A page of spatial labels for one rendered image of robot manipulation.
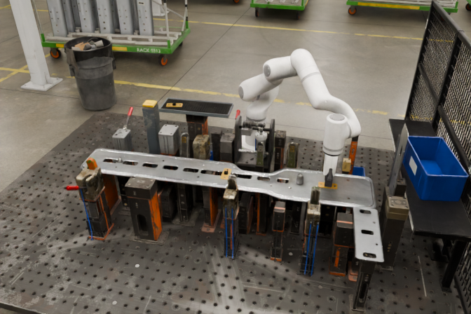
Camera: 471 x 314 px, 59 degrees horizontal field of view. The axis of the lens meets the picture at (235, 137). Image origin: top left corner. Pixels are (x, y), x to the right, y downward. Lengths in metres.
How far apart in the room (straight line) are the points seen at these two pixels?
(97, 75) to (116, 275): 3.05
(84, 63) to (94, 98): 0.42
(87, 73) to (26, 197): 2.37
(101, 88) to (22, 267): 2.93
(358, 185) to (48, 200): 1.61
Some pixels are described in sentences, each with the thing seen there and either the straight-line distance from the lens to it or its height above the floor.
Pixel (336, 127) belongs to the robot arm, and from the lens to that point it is 1.71.
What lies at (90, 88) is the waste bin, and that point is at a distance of 4.78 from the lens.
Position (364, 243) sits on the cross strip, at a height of 1.00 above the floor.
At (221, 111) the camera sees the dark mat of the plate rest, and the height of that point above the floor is 1.16.
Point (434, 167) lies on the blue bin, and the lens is 2.13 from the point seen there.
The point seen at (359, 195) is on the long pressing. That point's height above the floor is 1.00.
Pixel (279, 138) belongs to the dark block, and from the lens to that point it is 2.01.
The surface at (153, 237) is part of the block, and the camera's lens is 2.06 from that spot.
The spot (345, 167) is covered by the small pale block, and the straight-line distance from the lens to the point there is 1.99.
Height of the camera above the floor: 2.16
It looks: 31 degrees down
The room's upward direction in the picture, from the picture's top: straight up
